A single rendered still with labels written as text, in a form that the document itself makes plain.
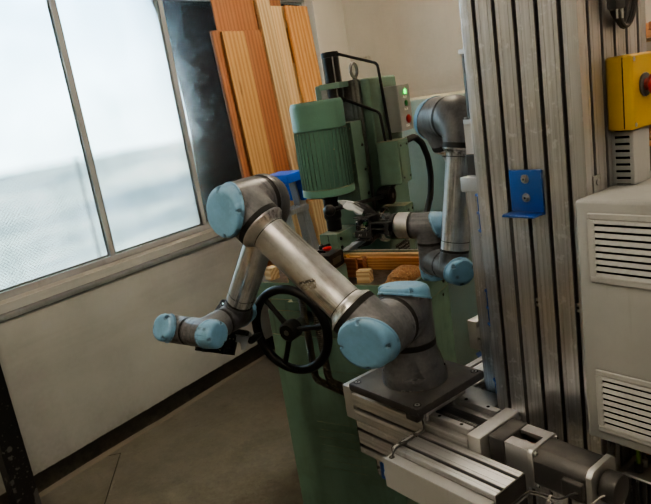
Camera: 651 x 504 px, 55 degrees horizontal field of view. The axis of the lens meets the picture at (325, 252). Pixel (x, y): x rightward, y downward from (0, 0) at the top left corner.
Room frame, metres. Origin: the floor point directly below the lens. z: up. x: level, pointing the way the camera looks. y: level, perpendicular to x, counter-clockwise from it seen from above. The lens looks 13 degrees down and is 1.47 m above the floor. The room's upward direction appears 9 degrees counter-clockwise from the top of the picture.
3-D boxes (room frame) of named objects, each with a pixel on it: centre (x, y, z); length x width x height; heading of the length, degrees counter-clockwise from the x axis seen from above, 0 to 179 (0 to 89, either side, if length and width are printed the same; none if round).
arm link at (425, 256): (1.70, -0.30, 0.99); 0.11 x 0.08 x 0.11; 14
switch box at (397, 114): (2.29, -0.34, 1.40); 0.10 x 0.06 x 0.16; 147
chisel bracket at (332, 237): (2.11, -0.06, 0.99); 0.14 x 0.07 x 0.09; 147
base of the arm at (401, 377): (1.34, -0.16, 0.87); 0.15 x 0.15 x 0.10
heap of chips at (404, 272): (1.87, -0.23, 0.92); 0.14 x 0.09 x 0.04; 147
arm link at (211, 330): (1.55, 0.33, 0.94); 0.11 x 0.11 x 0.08; 54
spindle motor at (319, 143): (2.09, -0.05, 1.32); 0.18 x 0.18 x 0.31
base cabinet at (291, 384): (2.20, -0.11, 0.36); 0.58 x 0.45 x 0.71; 147
